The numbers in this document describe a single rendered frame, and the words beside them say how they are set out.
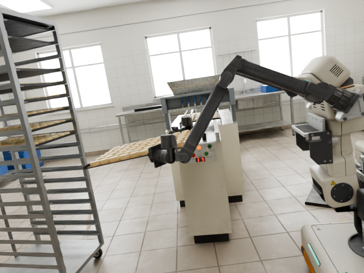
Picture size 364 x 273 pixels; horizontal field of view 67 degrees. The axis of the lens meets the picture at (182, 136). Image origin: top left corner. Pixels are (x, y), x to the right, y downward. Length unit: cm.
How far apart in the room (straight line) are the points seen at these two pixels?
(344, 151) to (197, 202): 113
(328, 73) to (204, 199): 126
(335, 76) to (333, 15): 541
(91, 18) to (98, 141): 254
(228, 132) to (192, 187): 82
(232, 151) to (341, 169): 144
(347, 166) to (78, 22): 572
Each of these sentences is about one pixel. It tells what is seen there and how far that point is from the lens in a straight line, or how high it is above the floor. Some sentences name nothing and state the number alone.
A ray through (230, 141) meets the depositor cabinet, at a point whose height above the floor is 66.
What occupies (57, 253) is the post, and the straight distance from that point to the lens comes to 201.
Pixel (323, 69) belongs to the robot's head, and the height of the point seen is 126.
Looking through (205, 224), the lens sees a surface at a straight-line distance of 227.
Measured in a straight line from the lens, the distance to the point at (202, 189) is 214.
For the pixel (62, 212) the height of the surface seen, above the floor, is 42.
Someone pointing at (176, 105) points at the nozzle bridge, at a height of 108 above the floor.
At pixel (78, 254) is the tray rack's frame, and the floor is 15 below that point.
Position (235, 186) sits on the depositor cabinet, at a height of 18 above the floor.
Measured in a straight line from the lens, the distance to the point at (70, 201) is 237.
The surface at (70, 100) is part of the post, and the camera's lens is 213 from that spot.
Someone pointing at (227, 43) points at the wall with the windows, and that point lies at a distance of 605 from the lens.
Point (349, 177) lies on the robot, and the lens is 155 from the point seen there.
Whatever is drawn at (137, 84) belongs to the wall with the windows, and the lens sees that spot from 598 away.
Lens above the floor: 128
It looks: 11 degrees down
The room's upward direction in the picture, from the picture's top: 8 degrees counter-clockwise
